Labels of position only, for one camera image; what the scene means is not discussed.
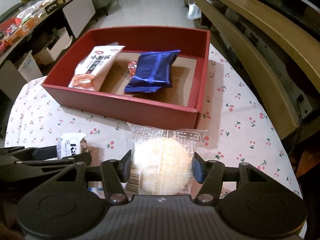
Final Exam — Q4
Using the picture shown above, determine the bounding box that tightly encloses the clear round cake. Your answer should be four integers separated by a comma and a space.
125, 123, 208, 197

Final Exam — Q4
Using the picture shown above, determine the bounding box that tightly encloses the white Kaprons wafer pack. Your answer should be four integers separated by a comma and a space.
56, 133, 88, 159

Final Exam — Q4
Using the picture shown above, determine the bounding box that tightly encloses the white spicy strip snack pack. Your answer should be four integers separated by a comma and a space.
68, 44, 125, 92

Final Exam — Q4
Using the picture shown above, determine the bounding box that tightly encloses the blue foil snack pack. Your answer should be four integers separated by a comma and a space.
124, 50, 180, 94

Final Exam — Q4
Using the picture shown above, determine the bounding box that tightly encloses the red snack bag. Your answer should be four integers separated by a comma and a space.
127, 61, 137, 78

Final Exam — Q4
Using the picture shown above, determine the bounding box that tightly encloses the cherry print tablecloth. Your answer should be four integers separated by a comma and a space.
4, 47, 301, 195

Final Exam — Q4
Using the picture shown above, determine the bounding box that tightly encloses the red cardboard box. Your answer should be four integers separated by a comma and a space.
42, 26, 210, 129

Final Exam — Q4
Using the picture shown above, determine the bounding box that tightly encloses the white storage bin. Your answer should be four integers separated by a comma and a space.
33, 27, 73, 65

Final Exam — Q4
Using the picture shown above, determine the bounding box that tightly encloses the orange flat box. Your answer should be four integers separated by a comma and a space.
6, 17, 40, 46

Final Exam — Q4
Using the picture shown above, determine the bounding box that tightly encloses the wooden TV cabinet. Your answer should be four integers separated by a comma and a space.
184, 0, 319, 141

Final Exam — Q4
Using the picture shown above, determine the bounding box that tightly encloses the white plastic bag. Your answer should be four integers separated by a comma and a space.
187, 3, 201, 20

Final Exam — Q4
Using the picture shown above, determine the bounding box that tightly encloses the long dark coffee table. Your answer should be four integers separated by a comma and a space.
0, 0, 97, 100

